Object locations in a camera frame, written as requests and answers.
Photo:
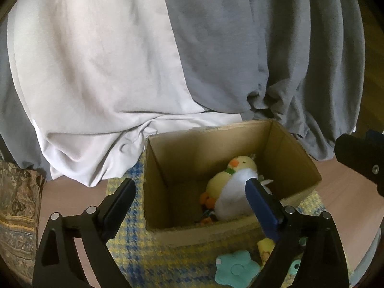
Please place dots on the yellow plush duck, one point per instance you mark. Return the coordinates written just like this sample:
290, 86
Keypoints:
215, 185

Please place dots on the white pinkish bed sheet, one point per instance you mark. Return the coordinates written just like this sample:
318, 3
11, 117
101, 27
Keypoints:
96, 78

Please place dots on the white plush toy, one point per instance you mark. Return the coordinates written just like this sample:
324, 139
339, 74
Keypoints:
232, 202

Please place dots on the brown cardboard box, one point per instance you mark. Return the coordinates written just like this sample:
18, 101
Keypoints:
178, 165

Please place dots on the patterned brown cushion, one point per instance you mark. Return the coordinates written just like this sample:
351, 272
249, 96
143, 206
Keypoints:
21, 194

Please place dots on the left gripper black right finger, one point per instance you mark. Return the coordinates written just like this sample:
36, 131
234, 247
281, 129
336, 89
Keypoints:
316, 238

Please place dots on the teal ball with hole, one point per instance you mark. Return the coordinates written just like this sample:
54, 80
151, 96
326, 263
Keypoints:
294, 267

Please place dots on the grey bed sheet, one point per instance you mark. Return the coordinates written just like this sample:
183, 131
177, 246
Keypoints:
300, 62

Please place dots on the teal flower-shaped toy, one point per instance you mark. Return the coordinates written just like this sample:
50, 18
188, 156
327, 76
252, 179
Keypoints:
236, 269

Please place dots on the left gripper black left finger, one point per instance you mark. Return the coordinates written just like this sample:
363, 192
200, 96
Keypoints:
57, 261

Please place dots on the pale yellow toy bottle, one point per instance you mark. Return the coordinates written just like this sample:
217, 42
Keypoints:
265, 248

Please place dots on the yellow blue woven mat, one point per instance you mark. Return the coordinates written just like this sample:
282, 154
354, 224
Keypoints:
146, 263

